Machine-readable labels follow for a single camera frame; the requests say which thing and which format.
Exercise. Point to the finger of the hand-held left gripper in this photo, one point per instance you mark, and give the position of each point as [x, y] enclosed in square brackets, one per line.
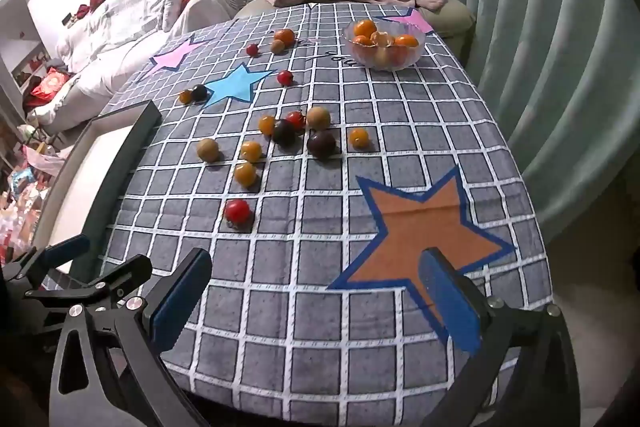
[70, 248]
[122, 274]

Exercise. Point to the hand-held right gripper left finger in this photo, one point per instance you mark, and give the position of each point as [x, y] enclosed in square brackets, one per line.
[175, 302]

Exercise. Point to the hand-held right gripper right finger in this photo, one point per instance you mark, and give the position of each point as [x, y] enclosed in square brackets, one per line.
[455, 302]

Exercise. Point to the dark green framed tray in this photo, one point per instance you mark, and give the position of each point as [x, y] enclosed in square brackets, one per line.
[85, 177]

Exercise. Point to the red cherry tomato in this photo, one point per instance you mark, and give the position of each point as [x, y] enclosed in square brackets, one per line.
[285, 78]
[296, 119]
[252, 50]
[237, 211]

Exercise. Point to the orange cherry tomato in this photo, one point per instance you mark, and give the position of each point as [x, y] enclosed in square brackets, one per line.
[358, 138]
[245, 173]
[251, 150]
[266, 124]
[185, 96]

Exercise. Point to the brown kiwi fruit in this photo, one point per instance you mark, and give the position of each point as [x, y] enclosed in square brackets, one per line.
[318, 117]
[277, 46]
[207, 149]

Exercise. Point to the dark purple cherry tomato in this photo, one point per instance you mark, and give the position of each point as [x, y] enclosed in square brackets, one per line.
[321, 144]
[199, 92]
[284, 133]

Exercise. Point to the pile of colourful packets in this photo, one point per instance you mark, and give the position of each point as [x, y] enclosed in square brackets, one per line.
[17, 192]

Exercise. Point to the grey checked star tablecloth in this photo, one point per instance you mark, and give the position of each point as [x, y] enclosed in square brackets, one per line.
[300, 257]

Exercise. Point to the red patterned cushion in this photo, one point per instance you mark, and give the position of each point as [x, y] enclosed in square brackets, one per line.
[50, 87]

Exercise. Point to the white quilt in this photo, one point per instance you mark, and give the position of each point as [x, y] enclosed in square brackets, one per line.
[115, 27]

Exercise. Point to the white shelf unit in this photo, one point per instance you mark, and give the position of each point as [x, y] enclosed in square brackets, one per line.
[17, 27]

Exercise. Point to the clear glass bowl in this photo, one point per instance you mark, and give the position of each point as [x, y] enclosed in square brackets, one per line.
[380, 63]

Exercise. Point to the light green curtain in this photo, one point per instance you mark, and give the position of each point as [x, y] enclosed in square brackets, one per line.
[525, 57]

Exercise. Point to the orange mandarin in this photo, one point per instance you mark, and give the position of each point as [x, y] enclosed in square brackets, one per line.
[361, 41]
[365, 28]
[405, 41]

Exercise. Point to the peeled mandarin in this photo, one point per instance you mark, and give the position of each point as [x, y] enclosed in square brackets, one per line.
[382, 39]

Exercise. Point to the reddish orange tomato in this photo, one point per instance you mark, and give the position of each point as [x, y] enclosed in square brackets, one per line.
[284, 36]

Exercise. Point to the beige covered sofa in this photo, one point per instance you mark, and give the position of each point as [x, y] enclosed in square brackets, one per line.
[220, 0]

